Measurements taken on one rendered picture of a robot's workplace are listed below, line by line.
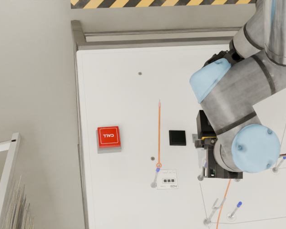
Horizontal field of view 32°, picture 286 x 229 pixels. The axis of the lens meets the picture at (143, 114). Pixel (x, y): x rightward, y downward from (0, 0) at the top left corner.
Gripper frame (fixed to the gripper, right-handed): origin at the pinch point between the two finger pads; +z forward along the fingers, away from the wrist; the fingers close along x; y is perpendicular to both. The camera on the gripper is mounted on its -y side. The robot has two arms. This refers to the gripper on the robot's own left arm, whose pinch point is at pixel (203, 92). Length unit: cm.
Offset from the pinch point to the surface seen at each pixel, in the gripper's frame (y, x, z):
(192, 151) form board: 10.6, 9.1, 5.4
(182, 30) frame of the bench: -49, -25, 34
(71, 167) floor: -27, -20, 121
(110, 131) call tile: 22.4, -6.9, 8.8
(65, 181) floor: -23, -17, 127
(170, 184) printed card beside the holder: 20.6, 11.3, 7.3
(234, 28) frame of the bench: -63, -13, 28
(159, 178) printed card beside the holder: 21.3, 8.6, 8.2
